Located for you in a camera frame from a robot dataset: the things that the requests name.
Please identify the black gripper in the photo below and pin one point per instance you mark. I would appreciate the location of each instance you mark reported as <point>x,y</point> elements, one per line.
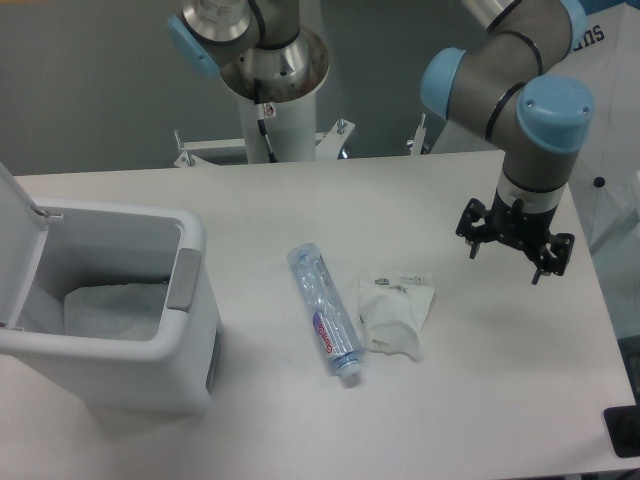
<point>513,226</point>

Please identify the white plastic wrapper bag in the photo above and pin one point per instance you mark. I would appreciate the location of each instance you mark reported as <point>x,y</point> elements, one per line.
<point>393,306</point>

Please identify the crushed clear plastic bottle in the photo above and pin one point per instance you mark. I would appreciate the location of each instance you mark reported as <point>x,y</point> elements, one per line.
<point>335,332</point>

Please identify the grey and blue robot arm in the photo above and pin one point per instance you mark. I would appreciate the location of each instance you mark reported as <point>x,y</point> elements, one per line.
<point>259,49</point>

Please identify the white trash can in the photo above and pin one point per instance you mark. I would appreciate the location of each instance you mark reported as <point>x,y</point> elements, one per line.
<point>105,244</point>

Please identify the white trash can lid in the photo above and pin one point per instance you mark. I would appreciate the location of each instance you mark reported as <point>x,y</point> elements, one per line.
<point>24,230</point>

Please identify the white Superior umbrella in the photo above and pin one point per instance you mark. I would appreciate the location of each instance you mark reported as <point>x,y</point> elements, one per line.
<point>610,125</point>

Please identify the black device at table corner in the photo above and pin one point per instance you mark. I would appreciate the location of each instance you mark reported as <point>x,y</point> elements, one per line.
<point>623,427</point>

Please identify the white bin liner bag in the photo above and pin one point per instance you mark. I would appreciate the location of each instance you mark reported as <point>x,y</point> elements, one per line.
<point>129,312</point>

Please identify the white metal base frame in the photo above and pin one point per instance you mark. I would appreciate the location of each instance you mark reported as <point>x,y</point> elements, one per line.
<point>329,145</point>

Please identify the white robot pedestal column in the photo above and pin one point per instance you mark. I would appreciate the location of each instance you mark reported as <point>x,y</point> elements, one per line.
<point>290,128</point>

